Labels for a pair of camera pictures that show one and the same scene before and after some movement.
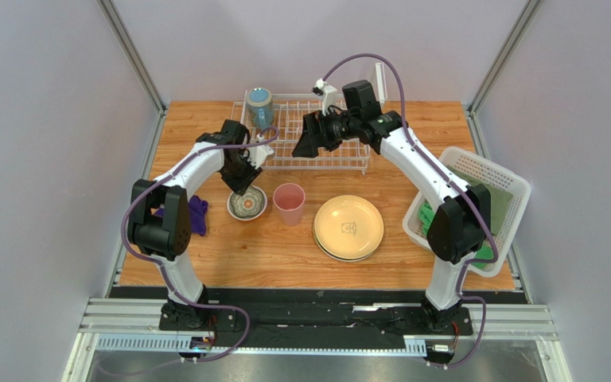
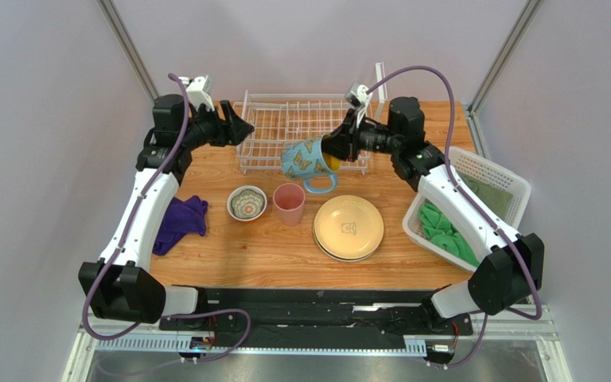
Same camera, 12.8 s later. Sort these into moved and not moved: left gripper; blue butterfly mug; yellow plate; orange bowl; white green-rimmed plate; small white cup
Moved: left gripper; blue butterfly mug
Not moved: yellow plate; white green-rimmed plate; small white cup; orange bowl
